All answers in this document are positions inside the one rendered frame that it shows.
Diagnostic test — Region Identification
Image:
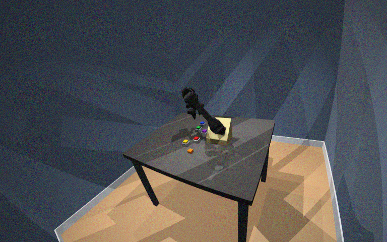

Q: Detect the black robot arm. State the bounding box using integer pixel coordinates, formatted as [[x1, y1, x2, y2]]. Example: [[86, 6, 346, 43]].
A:
[[181, 87, 226, 135]]

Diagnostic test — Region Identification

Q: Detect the red button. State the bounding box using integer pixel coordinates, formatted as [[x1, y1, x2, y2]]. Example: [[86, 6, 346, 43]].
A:
[[192, 137, 201, 144]]

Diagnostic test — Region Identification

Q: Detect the yellow button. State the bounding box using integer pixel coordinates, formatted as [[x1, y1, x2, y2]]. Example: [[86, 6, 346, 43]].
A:
[[182, 140, 190, 147]]

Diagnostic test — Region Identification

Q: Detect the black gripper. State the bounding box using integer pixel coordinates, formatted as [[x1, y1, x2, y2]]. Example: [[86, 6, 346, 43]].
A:
[[187, 103, 204, 119]]

